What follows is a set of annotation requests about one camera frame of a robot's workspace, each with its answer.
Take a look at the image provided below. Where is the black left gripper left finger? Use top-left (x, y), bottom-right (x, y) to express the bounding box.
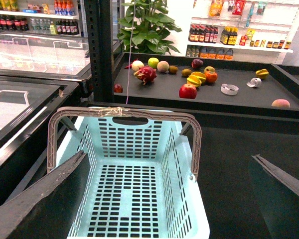
top-left (0, 151), bottom-right (90, 239)

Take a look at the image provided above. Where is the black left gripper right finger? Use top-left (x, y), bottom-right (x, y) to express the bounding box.
top-left (248, 154), bottom-right (299, 239)

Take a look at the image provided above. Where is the light blue plastic basket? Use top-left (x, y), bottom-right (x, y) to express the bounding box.
top-left (51, 116), bottom-right (210, 239)

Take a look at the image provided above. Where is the green red mango fruit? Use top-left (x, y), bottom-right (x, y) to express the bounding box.
top-left (204, 66), bottom-right (216, 73)

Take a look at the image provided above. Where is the peach at tray edge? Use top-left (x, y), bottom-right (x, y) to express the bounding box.
top-left (271, 99), bottom-right (291, 108)

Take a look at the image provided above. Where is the yellow starfruit far right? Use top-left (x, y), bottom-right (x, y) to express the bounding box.
top-left (255, 69), bottom-right (270, 80)

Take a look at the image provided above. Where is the yellow starfruit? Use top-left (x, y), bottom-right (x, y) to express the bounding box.
top-left (191, 71), bottom-right (206, 85)
top-left (255, 69), bottom-right (270, 80)
top-left (187, 75), bottom-right (201, 88)

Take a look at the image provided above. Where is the black fruit display tray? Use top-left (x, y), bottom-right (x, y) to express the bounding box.
top-left (113, 53), bottom-right (299, 119)

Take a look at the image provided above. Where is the small red apple left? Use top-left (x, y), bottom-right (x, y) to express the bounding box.
top-left (114, 84), bottom-right (123, 93)

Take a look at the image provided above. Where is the orange persimmon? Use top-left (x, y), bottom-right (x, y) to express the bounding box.
top-left (204, 71), bottom-right (218, 84)

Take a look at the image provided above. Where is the red apple on tray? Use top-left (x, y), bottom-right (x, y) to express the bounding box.
top-left (179, 84), bottom-right (197, 99)

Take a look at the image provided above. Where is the yellow starfruit back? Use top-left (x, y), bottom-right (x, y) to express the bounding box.
top-left (191, 71), bottom-right (206, 85)

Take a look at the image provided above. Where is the yellow starfruit front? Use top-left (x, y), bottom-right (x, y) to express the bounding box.
top-left (187, 75), bottom-right (201, 88)

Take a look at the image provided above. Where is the glass top freezer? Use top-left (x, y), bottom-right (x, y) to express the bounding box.
top-left (0, 32), bottom-right (91, 82)

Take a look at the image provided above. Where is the brown kiwi right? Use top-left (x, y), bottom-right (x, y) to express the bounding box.
top-left (181, 69), bottom-right (192, 77)

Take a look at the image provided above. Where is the brown kiwi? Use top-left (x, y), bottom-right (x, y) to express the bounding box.
top-left (181, 69), bottom-right (192, 77)
top-left (168, 66), bottom-right (178, 74)

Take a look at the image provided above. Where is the dark purple fruit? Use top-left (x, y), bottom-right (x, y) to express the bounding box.
top-left (191, 59), bottom-right (204, 69)

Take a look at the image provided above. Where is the pink dragon fruit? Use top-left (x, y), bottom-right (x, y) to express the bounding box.
top-left (134, 66), bottom-right (156, 85)

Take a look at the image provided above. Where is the white round fruit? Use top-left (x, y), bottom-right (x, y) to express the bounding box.
top-left (131, 60), bottom-right (145, 72)

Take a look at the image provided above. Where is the brown kiwi left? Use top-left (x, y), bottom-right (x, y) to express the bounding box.
top-left (168, 66), bottom-right (178, 74)

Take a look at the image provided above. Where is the white grocery shelf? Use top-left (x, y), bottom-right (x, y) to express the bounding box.
top-left (186, 0), bottom-right (299, 64)

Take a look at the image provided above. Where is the pale round peach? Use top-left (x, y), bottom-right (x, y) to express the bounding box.
top-left (156, 61), bottom-right (169, 73)

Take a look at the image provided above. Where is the green apple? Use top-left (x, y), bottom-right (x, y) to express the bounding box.
top-left (148, 57), bottom-right (159, 69)

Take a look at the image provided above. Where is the drinks shelf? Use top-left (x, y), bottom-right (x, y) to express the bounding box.
top-left (0, 0), bottom-right (84, 36)

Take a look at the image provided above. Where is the green potted plant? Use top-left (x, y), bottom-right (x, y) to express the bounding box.
top-left (117, 0), bottom-right (182, 55)

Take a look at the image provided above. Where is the white tape ring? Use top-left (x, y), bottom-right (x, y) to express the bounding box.
top-left (220, 83), bottom-right (239, 96)

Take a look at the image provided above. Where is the black steel post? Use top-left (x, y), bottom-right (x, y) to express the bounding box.
top-left (84, 0), bottom-right (114, 103)

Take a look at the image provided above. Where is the purple hanging cord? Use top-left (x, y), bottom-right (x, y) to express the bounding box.
top-left (126, 0), bottom-right (137, 105)

